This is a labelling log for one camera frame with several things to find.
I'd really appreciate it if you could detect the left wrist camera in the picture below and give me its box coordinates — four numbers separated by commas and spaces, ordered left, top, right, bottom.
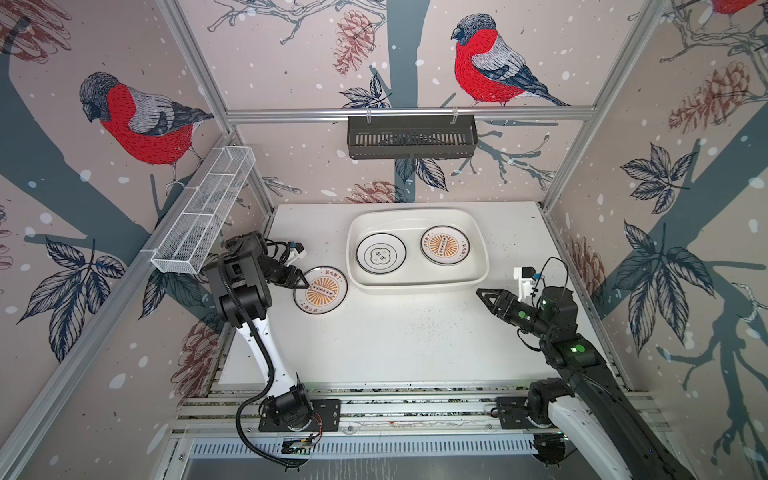
281, 241, 307, 266

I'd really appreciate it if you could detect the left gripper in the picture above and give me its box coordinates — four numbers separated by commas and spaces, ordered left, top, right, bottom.
257, 258, 307, 290

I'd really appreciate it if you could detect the orange sunburst plate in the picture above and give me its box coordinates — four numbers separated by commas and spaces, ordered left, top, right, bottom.
420, 225, 471, 266
293, 266, 349, 315

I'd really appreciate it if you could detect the horizontal aluminium rail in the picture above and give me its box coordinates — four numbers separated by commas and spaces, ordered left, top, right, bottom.
225, 106, 597, 125

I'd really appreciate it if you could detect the black hanging wire basket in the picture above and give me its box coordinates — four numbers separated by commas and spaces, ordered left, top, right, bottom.
347, 115, 478, 160

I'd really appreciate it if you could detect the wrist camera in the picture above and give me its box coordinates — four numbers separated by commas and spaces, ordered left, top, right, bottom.
281, 241, 307, 266
513, 266, 540, 303

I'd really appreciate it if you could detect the white clover plate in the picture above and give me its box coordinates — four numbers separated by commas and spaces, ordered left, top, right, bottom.
355, 233, 407, 275

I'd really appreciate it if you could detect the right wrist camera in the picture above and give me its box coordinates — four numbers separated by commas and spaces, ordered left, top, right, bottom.
513, 266, 540, 303

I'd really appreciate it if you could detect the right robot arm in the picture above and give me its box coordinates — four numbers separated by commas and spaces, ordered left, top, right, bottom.
476, 286, 694, 479

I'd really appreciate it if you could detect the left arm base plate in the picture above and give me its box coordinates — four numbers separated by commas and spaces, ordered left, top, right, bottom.
258, 399, 341, 434

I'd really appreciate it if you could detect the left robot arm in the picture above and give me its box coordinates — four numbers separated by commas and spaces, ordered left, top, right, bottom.
203, 232, 314, 431

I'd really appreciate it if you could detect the white plastic bin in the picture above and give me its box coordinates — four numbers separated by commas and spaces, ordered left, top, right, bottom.
346, 208, 490, 294

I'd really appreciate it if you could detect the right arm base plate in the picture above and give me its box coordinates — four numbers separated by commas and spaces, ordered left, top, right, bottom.
495, 396, 538, 430

